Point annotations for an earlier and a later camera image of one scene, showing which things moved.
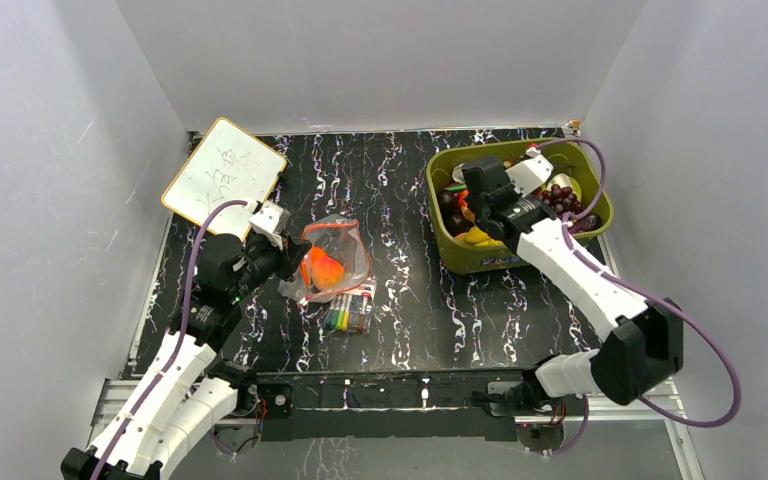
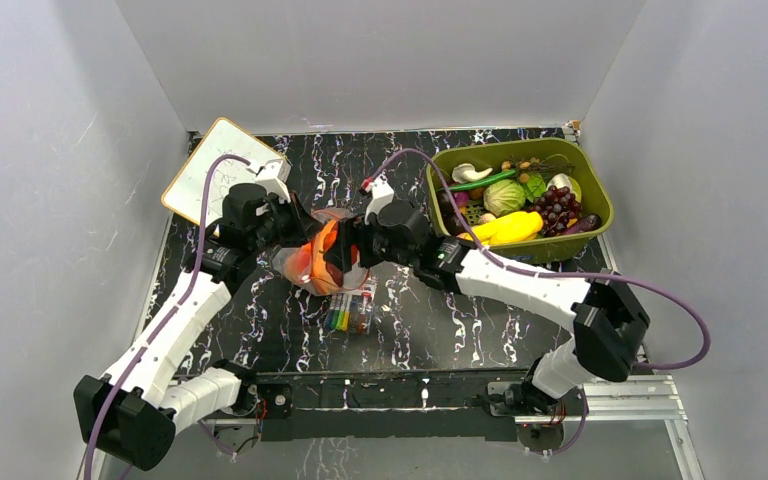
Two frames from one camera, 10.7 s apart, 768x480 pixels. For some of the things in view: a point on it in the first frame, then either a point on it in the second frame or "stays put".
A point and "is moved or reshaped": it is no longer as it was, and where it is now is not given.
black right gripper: x=485 y=187 -> x=358 y=242
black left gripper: x=292 y=254 -> x=303 y=223
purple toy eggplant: x=587 y=223 stays put
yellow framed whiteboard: x=227 y=164 stays put
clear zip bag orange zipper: x=336 y=261 is moved or reshaped
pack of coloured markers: x=351 y=312 stays put
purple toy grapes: x=560 y=199 stays put
